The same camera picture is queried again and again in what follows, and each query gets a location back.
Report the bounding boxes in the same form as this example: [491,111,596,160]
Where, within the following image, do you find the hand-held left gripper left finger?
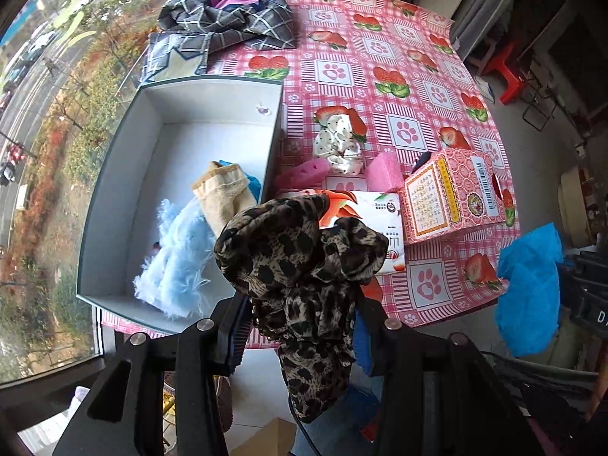
[52,290,252,456]

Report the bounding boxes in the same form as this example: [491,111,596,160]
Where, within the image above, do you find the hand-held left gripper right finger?
[351,290,547,456]

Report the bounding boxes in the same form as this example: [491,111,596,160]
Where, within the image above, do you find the blue cloth piece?
[494,222,565,358]

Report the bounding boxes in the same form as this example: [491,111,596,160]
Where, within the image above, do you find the leopard print scrunchie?
[214,194,390,424]

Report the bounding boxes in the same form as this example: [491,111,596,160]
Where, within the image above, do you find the light blue fuzzy scrunchie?
[133,197,217,319]

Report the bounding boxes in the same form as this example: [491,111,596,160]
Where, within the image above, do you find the beige sock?
[191,161,260,238]

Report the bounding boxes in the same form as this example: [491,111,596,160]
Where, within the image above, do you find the white cardboard box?
[76,75,286,336]

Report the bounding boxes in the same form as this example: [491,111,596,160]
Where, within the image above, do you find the person's legs in jeans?
[290,380,385,456]

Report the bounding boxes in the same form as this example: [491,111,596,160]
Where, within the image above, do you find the brown cardboard box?
[228,417,300,456]

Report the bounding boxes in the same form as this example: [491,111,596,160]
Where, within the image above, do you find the floral tissue pack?
[316,190,407,275]

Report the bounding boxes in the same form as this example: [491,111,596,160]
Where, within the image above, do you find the pink patterned carton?
[396,147,507,243]

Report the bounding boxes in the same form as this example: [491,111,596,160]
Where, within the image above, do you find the pink sponge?
[363,152,404,194]

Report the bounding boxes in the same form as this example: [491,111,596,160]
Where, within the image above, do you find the white polka dot scrunchie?
[313,114,366,175]

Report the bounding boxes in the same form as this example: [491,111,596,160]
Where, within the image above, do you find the red plastic stool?
[484,40,530,105]

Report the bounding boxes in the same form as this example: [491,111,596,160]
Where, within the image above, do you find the star print cloth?
[141,33,212,85]

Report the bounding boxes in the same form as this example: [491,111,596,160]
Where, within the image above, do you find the grey curtain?
[449,0,537,58]

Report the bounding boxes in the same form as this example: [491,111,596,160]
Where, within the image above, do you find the pink strawberry print tablecloth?
[97,0,521,350]

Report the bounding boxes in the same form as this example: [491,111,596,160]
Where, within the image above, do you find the grey plaid cloth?
[158,0,296,53]

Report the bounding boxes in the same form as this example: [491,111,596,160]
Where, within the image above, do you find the pink perforated strap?
[273,158,329,190]

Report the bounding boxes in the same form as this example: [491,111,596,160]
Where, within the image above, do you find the black folding metal frame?
[520,57,566,131]

